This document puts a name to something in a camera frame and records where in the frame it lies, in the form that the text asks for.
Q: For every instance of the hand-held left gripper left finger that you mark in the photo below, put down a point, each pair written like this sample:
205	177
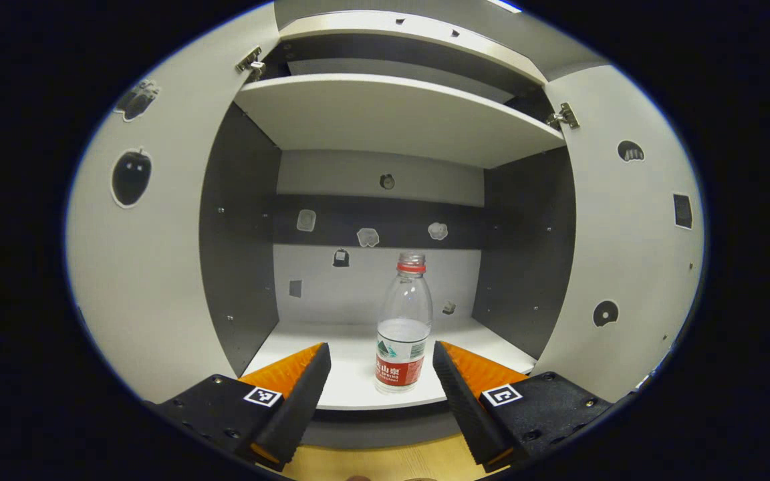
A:
301	407

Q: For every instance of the metal door hinge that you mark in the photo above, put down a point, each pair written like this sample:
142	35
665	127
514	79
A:
251	62
564	117

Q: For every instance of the white cabinet door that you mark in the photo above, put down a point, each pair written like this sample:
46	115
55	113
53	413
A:
171	267
632	267

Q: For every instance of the white drawer front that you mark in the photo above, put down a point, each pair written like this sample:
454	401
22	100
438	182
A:
392	30

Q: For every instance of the clear red label water bottle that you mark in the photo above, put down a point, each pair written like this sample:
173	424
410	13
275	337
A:
404	334

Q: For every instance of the white and grey cabinet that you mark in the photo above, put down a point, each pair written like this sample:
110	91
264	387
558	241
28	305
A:
244	234

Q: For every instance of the ceiling light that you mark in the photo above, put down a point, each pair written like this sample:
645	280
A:
504	5

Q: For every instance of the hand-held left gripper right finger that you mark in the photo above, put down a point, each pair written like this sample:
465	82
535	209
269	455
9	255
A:
468	407

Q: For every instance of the white cabinet shelf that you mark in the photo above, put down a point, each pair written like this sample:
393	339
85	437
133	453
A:
398	113
351	374

